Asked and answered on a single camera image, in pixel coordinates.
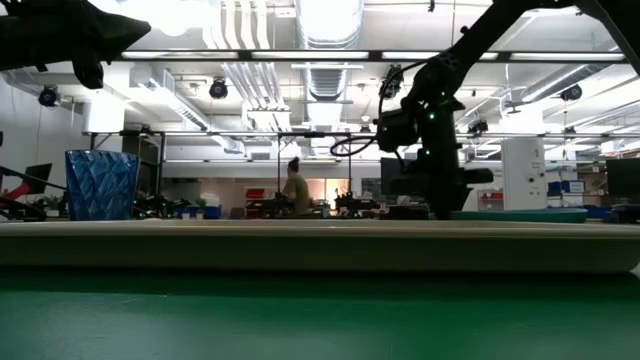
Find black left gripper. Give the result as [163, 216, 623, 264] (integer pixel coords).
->
[0, 0, 152, 90]

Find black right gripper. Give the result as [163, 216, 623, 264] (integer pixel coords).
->
[389, 149, 494, 220]

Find teal round plate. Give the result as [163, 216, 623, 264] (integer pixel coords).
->
[449, 208, 589, 224]

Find blue faceted glass cup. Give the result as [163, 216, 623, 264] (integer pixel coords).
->
[64, 149, 142, 222]

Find beige plastic tray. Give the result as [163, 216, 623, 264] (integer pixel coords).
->
[0, 218, 640, 275]

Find red storage bins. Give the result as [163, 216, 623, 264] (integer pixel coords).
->
[477, 189, 504, 212]

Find black computer monitor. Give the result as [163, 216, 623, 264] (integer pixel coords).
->
[379, 157, 417, 197]
[605, 158, 640, 197]
[22, 162, 53, 196]

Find white square pillar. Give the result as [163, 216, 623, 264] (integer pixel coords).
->
[501, 137, 548, 212]

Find black ceiling spotlight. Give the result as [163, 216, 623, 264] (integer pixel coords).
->
[38, 84, 61, 108]
[208, 77, 230, 100]
[559, 83, 584, 103]
[379, 64, 405, 100]

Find blue storage bins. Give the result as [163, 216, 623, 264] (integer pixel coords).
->
[547, 179, 587, 196]

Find person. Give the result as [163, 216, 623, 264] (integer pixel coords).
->
[282, 156, 312, 216]

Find green table mat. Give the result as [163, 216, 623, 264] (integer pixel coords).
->
[0, 269, 640, 360]

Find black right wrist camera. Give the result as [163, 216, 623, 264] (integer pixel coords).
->
[375, 107, 420, 153]

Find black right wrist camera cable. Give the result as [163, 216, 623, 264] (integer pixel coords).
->
[329, 59, 431, 158]

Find black overhead frame bar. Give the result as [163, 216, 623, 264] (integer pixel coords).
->
[114, 48, 629, 63]

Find silver ventilation duct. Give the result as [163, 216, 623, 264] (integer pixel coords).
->
[294, 0, 365, 102]

